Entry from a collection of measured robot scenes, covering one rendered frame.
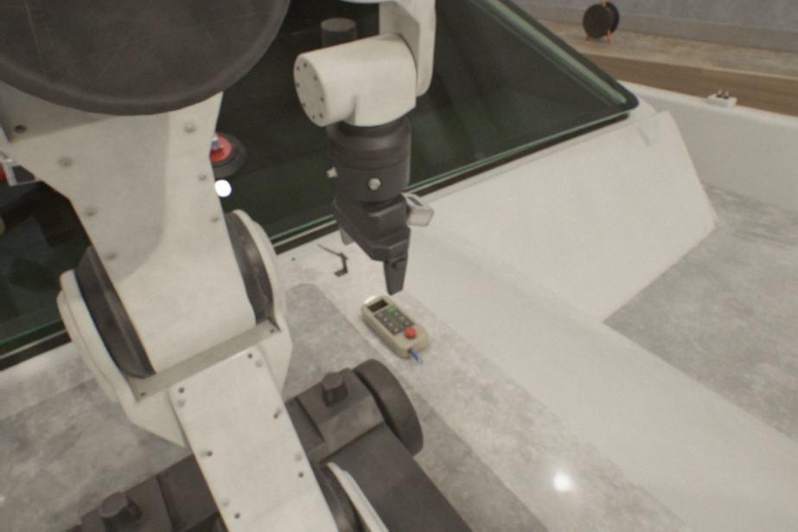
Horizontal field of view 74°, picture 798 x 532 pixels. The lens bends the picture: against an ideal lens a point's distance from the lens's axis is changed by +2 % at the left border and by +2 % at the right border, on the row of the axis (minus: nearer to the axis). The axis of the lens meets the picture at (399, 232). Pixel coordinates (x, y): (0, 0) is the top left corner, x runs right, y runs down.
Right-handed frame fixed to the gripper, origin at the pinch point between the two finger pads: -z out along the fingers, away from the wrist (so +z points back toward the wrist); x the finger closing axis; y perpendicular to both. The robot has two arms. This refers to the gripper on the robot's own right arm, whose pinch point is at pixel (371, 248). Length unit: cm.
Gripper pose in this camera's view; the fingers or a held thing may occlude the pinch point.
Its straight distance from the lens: 66.3
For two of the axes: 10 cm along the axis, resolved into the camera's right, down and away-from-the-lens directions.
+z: 0.2, -7.4, -6.7
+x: -5.7, -5.6, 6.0
